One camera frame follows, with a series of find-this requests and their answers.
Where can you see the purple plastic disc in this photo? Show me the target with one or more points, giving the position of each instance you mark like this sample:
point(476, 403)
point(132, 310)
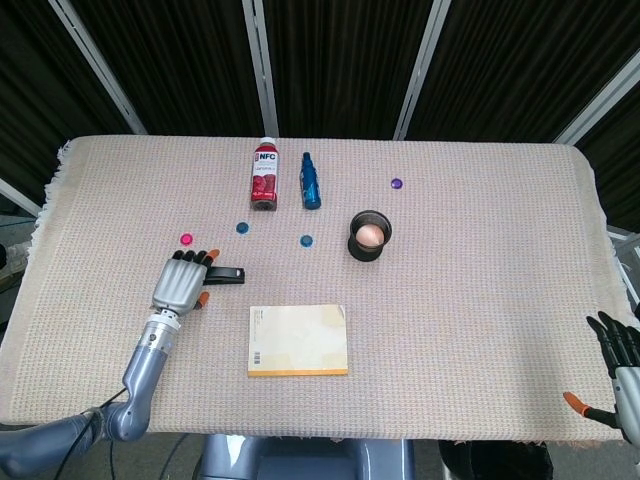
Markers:
point(396, 183)

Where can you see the black stapler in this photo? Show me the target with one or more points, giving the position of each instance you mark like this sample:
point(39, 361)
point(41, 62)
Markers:
point(230, 276)

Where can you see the beige egg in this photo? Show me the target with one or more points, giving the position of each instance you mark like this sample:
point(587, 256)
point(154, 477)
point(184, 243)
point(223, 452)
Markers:
point(370, 236)

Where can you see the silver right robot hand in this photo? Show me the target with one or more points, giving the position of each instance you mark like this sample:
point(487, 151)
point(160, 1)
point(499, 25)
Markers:
point(627, 390)

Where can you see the pink plastic disc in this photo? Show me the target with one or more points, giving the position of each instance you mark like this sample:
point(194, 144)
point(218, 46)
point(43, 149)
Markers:
point(187, 239)

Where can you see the blue plastic disc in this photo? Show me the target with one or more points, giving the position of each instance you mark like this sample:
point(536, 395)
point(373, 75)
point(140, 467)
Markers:
point(242, 228)
point(306, 241)

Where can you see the cream book with yellow edge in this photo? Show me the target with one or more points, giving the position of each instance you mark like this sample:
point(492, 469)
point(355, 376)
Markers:
point(300, 340)

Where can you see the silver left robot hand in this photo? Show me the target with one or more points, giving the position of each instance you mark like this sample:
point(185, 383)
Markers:
point(175, 285)

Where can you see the blue spray bottle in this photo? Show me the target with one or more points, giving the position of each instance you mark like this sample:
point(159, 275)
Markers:
point(310, 185)

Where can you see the red NFC juice bottle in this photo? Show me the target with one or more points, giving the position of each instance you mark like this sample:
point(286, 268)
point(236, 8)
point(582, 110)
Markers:
point(266, 175)

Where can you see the dark pleated partition curtain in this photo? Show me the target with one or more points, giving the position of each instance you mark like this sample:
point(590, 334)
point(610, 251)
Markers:
point(350, 60)

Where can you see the grey-blue robot torso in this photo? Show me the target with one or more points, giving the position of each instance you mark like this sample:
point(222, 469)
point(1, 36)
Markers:
point(300, 460)

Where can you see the beige woven tablecloth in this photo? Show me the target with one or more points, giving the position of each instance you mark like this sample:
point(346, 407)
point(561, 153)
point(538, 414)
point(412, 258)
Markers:
point(450, 300)

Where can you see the black mesh pen cup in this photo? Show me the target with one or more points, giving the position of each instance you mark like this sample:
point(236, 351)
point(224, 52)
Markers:
point(360, 253)

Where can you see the white partition post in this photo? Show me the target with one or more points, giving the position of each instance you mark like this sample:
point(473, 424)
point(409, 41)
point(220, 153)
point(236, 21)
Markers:
point(260, 65)
point(423, 65)
point(17, 194)
point(98, 65)
point(600, 105)

